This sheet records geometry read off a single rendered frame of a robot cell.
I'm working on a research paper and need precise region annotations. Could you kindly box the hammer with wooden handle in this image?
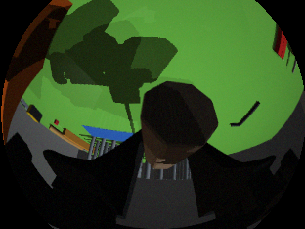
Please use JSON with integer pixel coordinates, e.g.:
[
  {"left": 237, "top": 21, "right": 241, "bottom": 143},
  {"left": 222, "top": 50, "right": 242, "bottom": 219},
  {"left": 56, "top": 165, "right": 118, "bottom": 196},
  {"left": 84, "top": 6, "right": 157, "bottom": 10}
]
[{"left": 48, "top": 125, "right": 86, "bottom": 151}]

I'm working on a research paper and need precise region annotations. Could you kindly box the grey flat bar with black inlay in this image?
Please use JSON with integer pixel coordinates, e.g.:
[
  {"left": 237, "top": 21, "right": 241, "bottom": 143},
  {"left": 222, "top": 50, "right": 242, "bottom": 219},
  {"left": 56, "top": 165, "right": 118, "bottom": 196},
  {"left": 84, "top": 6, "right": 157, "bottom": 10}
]
[{"left": 20, "top": 96, "right": 28, "bottom": 109}]

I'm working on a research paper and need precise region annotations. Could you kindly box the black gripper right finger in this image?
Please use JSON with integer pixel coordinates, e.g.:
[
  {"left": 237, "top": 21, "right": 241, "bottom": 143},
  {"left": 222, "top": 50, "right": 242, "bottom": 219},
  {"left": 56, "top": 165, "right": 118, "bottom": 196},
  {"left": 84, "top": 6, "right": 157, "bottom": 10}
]
[{"left": 187, "top": 142, "right": 277, "bottom": 217}]

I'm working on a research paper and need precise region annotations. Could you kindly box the blue flat strip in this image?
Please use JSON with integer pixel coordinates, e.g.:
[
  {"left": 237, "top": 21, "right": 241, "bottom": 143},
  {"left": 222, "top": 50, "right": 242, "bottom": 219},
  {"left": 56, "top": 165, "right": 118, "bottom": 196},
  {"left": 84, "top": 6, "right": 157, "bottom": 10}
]
[{"left": 83, "top": 126, "right": 134, "bottom": 141}]

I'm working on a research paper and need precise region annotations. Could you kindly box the orange rectangular bar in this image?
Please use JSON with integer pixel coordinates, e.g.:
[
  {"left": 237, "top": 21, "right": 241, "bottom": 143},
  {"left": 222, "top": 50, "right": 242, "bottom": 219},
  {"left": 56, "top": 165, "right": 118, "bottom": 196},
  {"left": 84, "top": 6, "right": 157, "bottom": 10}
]
[{"left": 62, "top": 129, "right": 90, "bottom": 151}]

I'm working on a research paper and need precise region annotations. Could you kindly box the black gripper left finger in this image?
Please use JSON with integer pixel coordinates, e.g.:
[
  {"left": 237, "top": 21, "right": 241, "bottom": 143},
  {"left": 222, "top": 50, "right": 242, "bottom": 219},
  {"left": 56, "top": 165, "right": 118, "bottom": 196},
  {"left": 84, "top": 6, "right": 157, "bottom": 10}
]
[{"left": 43, "top": 129, "right": 144, "bottom": 219}]

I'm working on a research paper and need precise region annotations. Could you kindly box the black l-shaped rod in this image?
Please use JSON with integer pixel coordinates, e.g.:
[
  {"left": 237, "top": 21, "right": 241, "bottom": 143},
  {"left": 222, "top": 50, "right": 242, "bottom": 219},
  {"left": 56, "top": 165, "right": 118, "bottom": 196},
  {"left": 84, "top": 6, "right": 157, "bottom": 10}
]
[{"left": 231, "top": 100, "right": 259, "bottom": 127}]

